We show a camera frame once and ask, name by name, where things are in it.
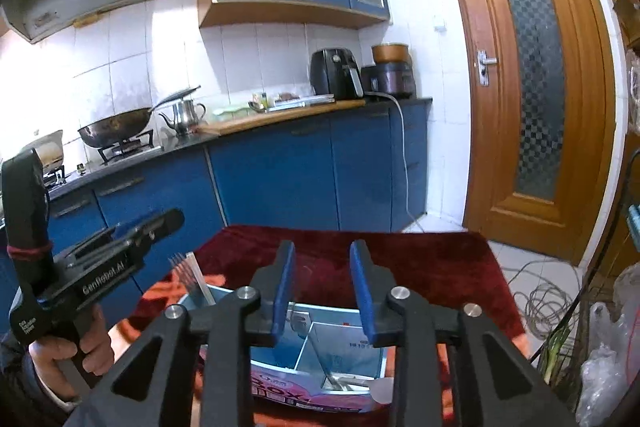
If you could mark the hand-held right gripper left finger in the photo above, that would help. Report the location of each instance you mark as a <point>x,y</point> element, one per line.
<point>284,297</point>

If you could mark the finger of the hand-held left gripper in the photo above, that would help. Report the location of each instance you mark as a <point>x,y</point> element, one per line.
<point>165,224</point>
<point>95,244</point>

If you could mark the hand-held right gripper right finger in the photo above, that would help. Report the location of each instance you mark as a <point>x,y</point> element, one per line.
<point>362,297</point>

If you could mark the light blue utensil holder box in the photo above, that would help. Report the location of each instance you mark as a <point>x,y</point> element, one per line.
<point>320,342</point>

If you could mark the white plastic spoon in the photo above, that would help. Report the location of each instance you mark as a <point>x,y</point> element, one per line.
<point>381,389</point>

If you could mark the person's left hand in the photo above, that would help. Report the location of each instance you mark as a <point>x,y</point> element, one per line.
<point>45,357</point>

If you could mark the white cooking pot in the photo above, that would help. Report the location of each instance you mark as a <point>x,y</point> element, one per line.
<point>47,152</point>

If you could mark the red floral blanket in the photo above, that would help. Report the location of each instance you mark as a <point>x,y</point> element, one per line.
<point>425,267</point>

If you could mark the gas stove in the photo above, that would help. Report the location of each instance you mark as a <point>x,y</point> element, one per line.
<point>125,152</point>

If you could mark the metal kettle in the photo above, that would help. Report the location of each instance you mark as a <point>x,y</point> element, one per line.
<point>182,117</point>

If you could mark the black wok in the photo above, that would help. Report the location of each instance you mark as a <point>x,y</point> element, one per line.
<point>115,127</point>

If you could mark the blue lower cabinets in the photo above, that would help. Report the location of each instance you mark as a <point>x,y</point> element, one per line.
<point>300,167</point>

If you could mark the wooden cutting board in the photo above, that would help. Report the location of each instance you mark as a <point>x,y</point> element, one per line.
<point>260,119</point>

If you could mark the wooden door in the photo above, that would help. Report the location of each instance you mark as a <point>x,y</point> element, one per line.
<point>480,157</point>

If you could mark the green onion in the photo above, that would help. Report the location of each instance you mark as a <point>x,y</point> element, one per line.
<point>555,352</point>

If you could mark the dark rice cooker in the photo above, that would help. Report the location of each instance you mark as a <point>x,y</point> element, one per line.
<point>387,79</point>

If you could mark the black air fryer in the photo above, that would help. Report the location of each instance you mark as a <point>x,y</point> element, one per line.
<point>330,72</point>

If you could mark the brown pot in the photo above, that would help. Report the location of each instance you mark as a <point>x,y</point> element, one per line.
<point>390,53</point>

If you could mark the clear plastic bags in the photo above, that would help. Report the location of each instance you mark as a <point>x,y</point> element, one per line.
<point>605,357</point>

